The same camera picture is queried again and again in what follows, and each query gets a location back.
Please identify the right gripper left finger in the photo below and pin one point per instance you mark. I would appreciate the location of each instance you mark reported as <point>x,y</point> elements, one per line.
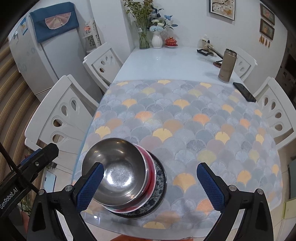
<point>44,223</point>

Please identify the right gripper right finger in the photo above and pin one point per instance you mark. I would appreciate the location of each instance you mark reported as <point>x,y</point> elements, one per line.
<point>256,223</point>

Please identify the stainless steel bowl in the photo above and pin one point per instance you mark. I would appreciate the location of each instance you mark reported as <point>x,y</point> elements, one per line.
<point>125,173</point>

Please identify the striped curtain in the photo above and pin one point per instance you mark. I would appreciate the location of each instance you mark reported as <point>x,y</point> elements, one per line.
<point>18,104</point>

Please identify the near left white chair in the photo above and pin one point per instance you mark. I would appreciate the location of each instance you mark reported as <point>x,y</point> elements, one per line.
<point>63,118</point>

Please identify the white chair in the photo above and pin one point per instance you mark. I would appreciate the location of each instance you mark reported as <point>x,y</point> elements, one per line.
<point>103,65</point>
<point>277,109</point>
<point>245,63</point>
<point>63,118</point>

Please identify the blue white patterned plate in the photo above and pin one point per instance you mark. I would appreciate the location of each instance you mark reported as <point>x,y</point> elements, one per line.
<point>157,195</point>

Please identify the red white bowl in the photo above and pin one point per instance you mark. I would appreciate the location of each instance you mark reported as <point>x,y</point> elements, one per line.
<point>148,191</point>

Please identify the near right white chair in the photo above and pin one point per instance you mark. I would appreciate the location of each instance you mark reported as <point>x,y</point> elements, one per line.
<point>277,109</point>

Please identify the fan pattern table mat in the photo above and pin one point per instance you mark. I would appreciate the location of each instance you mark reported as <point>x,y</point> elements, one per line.
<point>184,123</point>

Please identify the white refrigerator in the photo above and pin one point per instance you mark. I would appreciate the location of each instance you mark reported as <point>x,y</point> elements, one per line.
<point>43,64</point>

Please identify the far left white chair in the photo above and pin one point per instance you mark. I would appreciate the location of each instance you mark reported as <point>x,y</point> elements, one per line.
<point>103,65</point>

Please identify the far right white chair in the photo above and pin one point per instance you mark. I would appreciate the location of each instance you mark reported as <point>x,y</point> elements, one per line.
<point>245,63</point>

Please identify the white carved shelf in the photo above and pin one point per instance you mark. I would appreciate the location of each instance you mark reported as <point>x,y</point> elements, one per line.
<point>91,36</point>

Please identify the beige thermos bottle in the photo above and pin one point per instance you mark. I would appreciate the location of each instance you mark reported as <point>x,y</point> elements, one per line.
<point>227,66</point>

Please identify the blue fridge cover cloth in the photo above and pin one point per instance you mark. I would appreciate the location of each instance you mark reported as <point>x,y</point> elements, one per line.
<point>54,20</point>

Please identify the owl figurine desk lamp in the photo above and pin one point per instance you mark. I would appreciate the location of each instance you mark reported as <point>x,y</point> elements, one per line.
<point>207,49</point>

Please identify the lower small framed picture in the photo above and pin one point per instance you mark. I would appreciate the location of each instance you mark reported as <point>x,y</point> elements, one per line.
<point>266,29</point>

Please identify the small framed picture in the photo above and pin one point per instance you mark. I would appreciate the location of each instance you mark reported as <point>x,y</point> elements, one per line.
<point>267,14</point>
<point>266,29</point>

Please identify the upper small framed picture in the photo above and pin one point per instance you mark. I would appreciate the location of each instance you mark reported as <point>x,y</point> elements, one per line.
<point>267,14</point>

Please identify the glass vase green branches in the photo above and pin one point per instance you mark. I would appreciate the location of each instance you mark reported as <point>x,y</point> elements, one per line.
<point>141,11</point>

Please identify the white vase blue flowers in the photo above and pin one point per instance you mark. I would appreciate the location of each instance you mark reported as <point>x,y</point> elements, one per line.
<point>157,24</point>

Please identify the large framed picture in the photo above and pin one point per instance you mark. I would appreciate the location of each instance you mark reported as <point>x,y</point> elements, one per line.
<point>225,8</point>

